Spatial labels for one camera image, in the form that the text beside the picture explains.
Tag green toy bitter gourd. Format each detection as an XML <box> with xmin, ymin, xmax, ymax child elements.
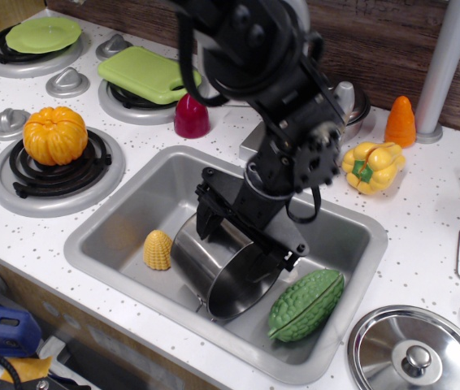
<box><xmin>267</xmin><ymin>269</ymin><xmax>345</xmax><ymax>342</ymax></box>

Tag grey vertical pole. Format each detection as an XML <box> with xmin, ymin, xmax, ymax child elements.
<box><xmin>415</xmin><ymin>0</ymin><xmax>460</xmax><ymax>144</ymax></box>

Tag silver stove knob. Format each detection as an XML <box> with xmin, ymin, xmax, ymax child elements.
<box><xmin>95</xmin><ymin>33</ymin><xmax>132</xmax><ymax>61</ymax></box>
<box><xmin>46</xmin><ymin>67</ymin><xmax>90</xmax><ymax>99</ymax></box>
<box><xmin>0</xmin><ymin>108</ymin><xmax>30</xmax><ymax>141</ymax></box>

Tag yellow toy bell pepper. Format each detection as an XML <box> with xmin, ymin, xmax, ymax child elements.
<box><xmin>341</xmin><ymin>142</ymin><xmax>406</xmax><ymax>195</ymax></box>

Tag orange toy pumpkin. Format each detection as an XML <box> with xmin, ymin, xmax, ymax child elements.
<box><xmin>23</xmin><ymin>106</ymin><xmax>89</xmax><ymax>167</ymax></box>

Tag orange toy carrot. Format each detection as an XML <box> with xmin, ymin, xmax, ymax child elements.
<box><xmin>384</xmin><ymin>96</ymin><xmax>417</xmax><ymax>148</ymax></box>

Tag yellow cloth scrap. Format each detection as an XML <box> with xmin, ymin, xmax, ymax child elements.
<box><xmin>7</xmin><ymin>357</ymin><xmax>53</xmax><ymax>383</ymax></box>

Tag front stove burner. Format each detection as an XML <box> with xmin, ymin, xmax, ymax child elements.
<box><xmin>0</xmin><ymin>128</ymin><xmax>125</xmax><ymax>218</ymax></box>

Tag yellow toy corn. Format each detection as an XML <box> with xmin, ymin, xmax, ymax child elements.
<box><xmin>143</xmin><ymin>230</ymin><xmax>172</xmax><ymax>271</ymax></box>

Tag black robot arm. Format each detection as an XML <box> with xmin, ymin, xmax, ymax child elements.
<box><xmin>171</xmin><ymin>1</ymin><xmax>349</xmax><ymax>282</ymax></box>

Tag green toy cutting board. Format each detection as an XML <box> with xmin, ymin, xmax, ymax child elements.
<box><xmin>98</xmin><ymin>46</ymin><xmax>187</xmax><ymax>105</ymax></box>

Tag stainless steel pot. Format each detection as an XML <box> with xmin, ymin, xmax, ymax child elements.
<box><xmin>171</xmin><ymin>215</ymin><xmax>279</xmax><ymax>320</ymax></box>

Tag red toy vegetable half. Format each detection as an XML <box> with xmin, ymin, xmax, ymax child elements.
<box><xmin>174</xmin><ymin>93</ymin><xmax>210</xmax><ymax>139</ymax></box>

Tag steel pot lid with knob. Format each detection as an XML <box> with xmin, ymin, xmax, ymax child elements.
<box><xmin>347</xmin><ymin>305</ymin><xmax>460</xmax><ymax>389</ymax></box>

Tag green toy plate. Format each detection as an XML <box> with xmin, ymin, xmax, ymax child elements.
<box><xmin>5</xmin><ymin>17</ymin><xmax>82</xmax><ymax>54</ymax></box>

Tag stainless steel sink basin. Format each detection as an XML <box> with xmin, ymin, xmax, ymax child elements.
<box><xmin>64</xmin><ymin>146</ymin><xmax>388</xmax><ymax>385</ymax></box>

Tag silver toy faucet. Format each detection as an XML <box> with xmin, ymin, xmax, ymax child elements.
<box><xmin>238</xmin><ymin>0</ymin><xmax>356</xmax><ymax>163</ymax></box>

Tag back left stove burner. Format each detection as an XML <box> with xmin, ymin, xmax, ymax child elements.
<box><xmin>0</xmin><ymin>26</ymin><xmax>85</xmax><ymax>79</ymax></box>

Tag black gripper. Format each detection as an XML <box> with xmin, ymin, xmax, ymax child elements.
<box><xmin>196</xmin><ymin>167</ymin><xmax>310</xmax><ymax>282</ymax></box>

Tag blue clamp tool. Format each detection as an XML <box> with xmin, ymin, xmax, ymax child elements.
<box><xmin>0</xmin><ymin>306</ymin><xmax>42</xmax><ymax>358</ymax></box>

